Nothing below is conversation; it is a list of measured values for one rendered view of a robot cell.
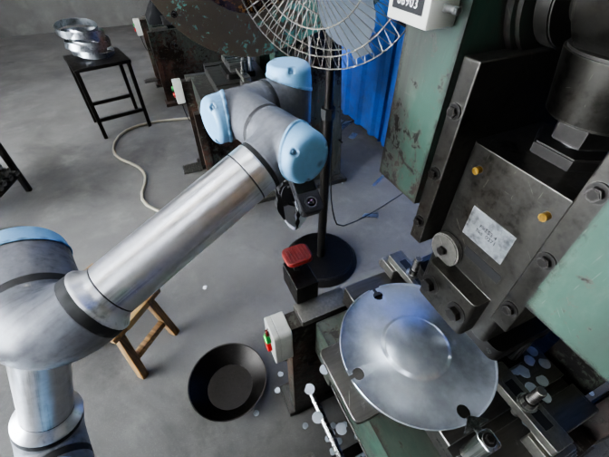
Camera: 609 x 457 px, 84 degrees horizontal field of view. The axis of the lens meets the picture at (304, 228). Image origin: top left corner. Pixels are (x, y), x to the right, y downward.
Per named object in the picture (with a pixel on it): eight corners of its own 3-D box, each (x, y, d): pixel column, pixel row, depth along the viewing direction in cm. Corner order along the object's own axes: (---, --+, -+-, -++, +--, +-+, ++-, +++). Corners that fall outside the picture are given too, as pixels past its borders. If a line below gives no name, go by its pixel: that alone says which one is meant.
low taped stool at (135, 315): (181, 331, 153) (159, 286, 130) (145, 381, 137) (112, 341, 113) (121, 306, 162) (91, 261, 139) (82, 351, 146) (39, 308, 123)
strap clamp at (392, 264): (418, 314, 78) (430, 287, 71) (378, 263, 89) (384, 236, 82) (439, 305, 80) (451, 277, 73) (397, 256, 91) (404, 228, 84)
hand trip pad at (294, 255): (289, 285, 87) (288, 266, 81) (281, 268, 91) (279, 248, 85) (314, 276, 89) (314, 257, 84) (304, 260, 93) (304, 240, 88)
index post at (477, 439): (469, 468, 57) (491, 453, 50) (457, 449, 59) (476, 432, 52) (482, 460, 58) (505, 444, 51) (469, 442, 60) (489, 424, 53)
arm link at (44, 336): (-53, 418, 32) (323, 106, 40) (-54, 334, 38) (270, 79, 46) (55, 424, 41) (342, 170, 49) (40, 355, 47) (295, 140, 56)
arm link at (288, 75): (251, 61, 55) (293, 51, 59) (257, 123, 63) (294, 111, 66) (279, 74, 51) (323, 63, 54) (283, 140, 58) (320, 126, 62)
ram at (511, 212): (461, 354, 52) (563, 208, 32) (402, 282, 62) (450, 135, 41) (539, 313, 57) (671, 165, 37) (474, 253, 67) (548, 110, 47)
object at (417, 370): (533, 384, 59) (535, 383, 59) (398, 466, 51) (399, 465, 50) (426, 268, 78) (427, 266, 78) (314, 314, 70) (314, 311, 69)
